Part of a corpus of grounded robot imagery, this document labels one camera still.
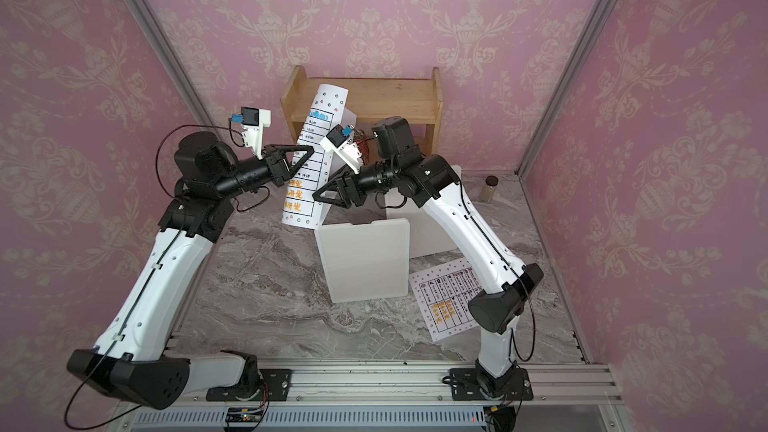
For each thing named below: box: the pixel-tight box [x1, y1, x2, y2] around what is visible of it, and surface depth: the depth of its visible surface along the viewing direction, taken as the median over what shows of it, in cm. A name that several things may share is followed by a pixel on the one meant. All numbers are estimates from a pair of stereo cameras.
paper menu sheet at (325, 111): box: [282, 83, 357, 228], surface depth 61 cm
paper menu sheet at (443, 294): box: [409, 259, 484, 343], surface depth 91 cm
